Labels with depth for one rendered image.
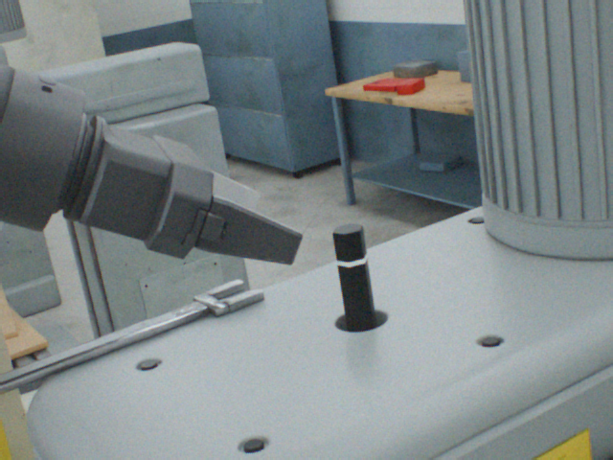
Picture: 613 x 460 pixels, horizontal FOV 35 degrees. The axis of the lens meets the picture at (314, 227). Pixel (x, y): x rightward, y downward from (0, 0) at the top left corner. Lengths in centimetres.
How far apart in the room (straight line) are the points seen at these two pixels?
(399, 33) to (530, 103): 690
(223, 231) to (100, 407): 14
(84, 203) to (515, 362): 27
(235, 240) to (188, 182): 4
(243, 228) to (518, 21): 26
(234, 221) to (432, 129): 699
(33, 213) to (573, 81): 37
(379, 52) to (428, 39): 64
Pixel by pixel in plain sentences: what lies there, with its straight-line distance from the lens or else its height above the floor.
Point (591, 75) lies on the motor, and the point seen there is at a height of 203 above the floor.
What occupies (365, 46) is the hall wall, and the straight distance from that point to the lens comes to 801.
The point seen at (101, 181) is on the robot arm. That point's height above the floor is 204.
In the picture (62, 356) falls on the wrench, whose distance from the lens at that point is 70.
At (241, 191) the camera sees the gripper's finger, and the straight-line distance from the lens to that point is 68.
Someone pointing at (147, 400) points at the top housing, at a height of 189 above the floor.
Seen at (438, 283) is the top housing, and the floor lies 189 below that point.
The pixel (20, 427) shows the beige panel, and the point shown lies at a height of 107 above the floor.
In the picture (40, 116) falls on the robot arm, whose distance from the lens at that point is 56.
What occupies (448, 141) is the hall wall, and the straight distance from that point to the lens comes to 742.
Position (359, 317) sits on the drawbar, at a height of 190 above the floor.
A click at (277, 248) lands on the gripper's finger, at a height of 198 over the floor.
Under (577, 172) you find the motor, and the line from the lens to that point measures 71.
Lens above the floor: 217
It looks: 18 degrees down
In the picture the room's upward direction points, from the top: 9 degrees counter-clockwise
